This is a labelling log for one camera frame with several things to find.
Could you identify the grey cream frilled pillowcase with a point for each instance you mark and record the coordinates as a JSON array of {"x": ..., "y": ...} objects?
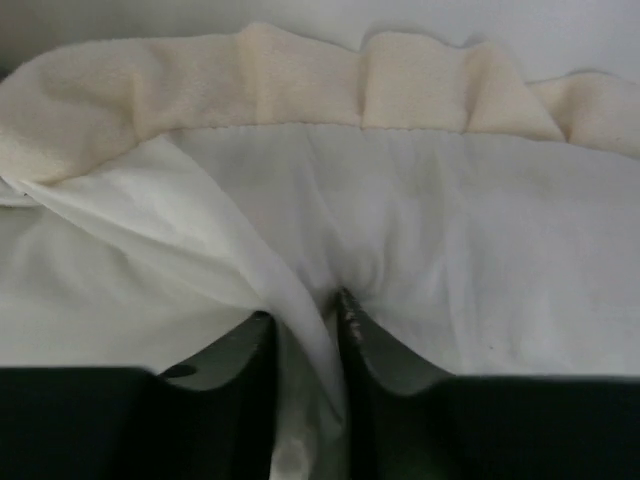
[{"x": 154, "y": 192}]

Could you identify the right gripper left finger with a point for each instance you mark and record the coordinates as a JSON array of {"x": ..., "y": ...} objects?
[{"x": 211, "y": 416}]

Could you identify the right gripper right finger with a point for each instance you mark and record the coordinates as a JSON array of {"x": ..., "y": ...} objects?
[{"x": 410, "y": 419}]

